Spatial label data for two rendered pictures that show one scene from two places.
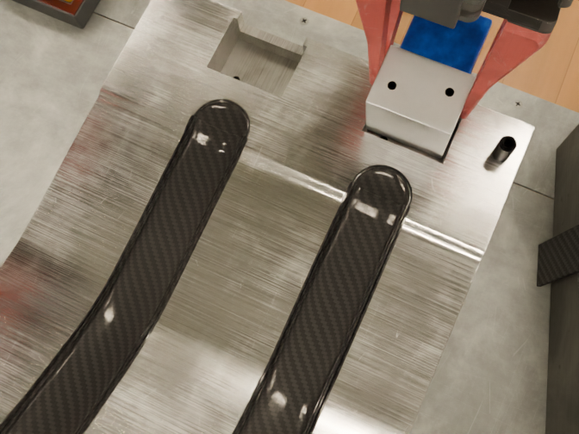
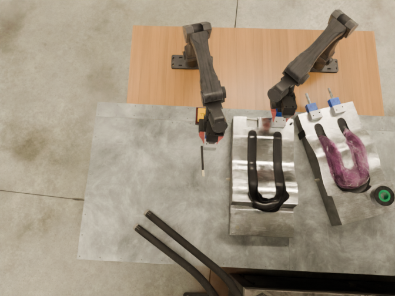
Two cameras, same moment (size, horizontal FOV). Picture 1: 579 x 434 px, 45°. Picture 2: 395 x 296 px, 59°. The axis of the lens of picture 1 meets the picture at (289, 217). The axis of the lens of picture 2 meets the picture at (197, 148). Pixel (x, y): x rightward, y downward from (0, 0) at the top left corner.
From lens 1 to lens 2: 1.13 m
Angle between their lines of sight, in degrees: 9
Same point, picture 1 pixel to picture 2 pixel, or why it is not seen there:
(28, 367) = (245, 173)
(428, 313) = (290, 148)
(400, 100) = (278, 123)
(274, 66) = (253, 122)
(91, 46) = not seen: hidden behind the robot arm
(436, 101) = (282, 121)
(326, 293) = (275, 151)
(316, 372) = (278, 161)
